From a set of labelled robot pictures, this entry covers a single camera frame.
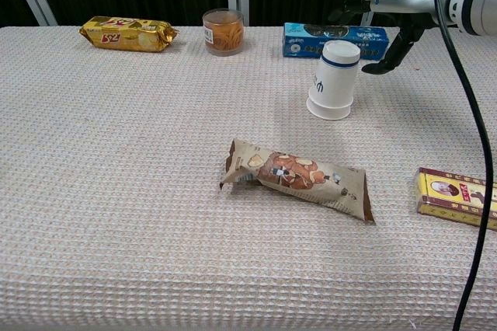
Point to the yellow red box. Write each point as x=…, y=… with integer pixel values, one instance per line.
x=452, y=199

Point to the white paper cup blue print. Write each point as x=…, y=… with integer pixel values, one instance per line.
x=336, y=72

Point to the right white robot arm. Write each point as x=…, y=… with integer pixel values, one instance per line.
x=478, y=1

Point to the blue cookie box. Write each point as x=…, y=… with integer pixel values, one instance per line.
x=306, y=41

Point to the beige nut snack bag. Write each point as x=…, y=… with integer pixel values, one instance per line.
x=299, y=181

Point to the gold biscuit packet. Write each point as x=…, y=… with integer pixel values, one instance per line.
x=128, y=34

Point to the clear plastic snack jar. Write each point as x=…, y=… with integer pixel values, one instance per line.
x=223, y=33

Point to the woven beige tablecloth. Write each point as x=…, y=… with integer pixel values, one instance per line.
x=155, y=191

